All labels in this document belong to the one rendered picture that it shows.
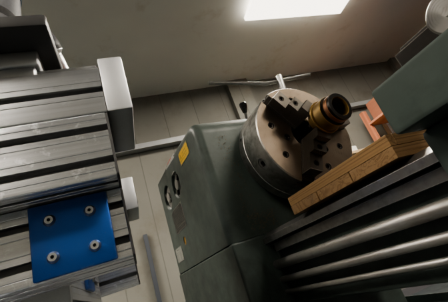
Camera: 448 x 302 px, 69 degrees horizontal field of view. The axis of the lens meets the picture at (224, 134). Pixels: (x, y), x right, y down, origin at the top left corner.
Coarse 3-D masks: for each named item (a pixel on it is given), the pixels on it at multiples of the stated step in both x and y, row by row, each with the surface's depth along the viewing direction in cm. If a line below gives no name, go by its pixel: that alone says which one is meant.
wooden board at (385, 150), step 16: (384, 144) 50; (400, 144) 50; (416, 144) 51; (352, 160) 56; (368, 160) 53; (384, 160) 50; (400, 160) 51; (336, 176) 60; (352, 176) 56; (368, 176) 55; (304, 192) 68; (320, 192) 64; (336, 192) 60; (304, 208) 69
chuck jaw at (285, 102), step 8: (280, 96) 90; (272, 104) 90; (280, 104) 89; (288, 104) 88; (296, 104) 88; (304, 104) 86; (280, 112) 91; (288, 112) 89; (296, 112) 87; (304, 112) 86; (288, 120) 91; (296, 120) 89
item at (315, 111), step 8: (328, 96) 81; (336, 96) 81; (312, 104) 85; (320, 104) 82; (328, 104) 79; (336, 104) 85; (344, 104) 82; (312, 112) 84; (320, 112) 81; (328, 112) 79; (336, 112) 79; (344, 112) 83; (312, 120) 83; (320, 120) 81; (328, 120) 80; (336, 120) 79; (344, 120) 80; (320, 128) 82; (328, 128) 82; (336, 128) 83
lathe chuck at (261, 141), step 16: (272, 96) 95; (288, 96) 97; (304, 96) 100; (256, 112) 90; (272, 112) 92; (256, 128) 87; (272, 128) 89; (288, 128) 91; (304, 128) 98; (256, 144) 87; (272, 144) 86; (288, 144) 88; (336, 144) 94; (256, 160) 89; (272, 160) 84; (288, 160) 85; (336, 160) 91; (272, 176) 87; (288, 176) 84; (320, 176) 86; (288, 192) 90
